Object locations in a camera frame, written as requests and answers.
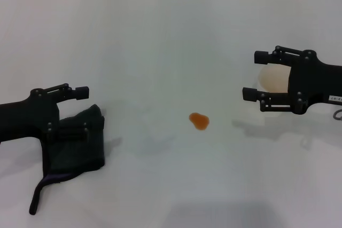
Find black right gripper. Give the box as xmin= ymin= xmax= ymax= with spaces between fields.
xmin=242 ymin=45 xmax=342 ymax=115

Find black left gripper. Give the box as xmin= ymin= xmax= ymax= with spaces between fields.
xmin=0 ymin=83 xmax=105 ymax=145

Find white paper cup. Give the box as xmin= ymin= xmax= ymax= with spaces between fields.
xmin=252 ymin=64 xmax=292 ymax=118

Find dark blue rag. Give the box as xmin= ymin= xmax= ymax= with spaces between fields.
xmin=29 ymin=104 xmax=106 ymax=216

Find orange liquid stain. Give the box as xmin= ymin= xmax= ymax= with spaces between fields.
xmin=189 ymin=112 xmax=210 ymax=131

